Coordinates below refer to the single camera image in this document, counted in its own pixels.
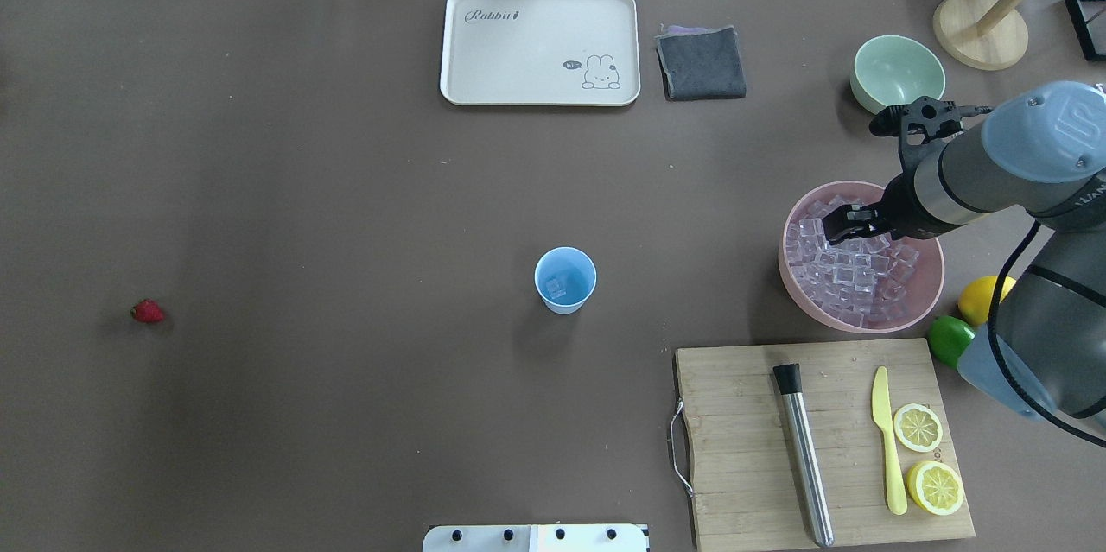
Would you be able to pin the red strawberry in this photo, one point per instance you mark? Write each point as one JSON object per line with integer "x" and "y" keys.
{"x": 147, "y": 311}

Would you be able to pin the yellow plastic knife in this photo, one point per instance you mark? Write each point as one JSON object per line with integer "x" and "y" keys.
{"x": 894, "y": 485}

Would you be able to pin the black box at edge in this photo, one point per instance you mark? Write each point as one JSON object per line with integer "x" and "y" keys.
{"x": 1088, "y": 20}

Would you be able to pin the wooden stand with base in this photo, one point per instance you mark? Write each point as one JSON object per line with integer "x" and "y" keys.
{"x": 983, "y": 34}

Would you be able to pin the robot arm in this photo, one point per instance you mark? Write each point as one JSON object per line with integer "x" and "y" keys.
{"x": 1042, "y": 350}

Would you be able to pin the blue paper cup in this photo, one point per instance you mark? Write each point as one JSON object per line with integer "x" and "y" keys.
{"x": 577, "y": 266}

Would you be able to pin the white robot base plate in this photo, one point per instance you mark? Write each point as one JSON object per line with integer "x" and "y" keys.
{"x": 599, "y": 536}

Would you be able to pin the lower lemon half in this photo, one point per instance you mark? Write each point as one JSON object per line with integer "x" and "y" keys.
{"x": 935, "y": 487}

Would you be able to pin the wooden cutting board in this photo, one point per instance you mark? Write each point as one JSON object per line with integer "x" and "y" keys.
{"x": 747, "y": 495}

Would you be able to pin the green lime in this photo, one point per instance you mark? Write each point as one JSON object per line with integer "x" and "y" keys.
{"x": 948, "y": 338}

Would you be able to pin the steel muddler black tip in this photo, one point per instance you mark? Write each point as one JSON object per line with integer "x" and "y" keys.
{"x": 789, "y": 383}

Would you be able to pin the clear ice cube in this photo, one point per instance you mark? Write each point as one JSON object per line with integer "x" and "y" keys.
{"x": 858, "y": 213}
{"x": 557, "y": 289}

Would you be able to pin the grey folded cloth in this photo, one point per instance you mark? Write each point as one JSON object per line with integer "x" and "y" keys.
{"x": 701, "y": 63}

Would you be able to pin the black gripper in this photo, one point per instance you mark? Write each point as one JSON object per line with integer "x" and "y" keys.
{"x": 899, "y": 208}

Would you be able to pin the green bowl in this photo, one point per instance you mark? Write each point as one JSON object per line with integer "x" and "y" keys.
{"x": 894, "y": 70}

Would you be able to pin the cream rabbit tray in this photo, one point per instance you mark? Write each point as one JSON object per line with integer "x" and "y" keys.
{"x": 540, "y": 53}

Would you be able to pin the lemon half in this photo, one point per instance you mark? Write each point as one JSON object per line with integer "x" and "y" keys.
{"x": 935, "y": 487}
{"x": 918, "y": 428}

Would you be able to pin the pink bowl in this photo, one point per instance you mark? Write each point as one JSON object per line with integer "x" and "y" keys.
{"x": 923, "y": 291}

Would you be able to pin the upper lemon half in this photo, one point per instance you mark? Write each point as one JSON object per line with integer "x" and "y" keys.
{"x": 918, "y": 428}

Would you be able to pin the upper whole lemon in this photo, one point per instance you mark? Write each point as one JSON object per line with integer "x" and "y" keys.
{"x": 974, "y": 303}

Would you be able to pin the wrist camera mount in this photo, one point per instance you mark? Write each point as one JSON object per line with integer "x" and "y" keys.
{"x": 921, "y": 128}

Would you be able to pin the pile of ice cubes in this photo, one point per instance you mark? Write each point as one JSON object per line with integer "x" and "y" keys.
{"x": 861, "y": 281}

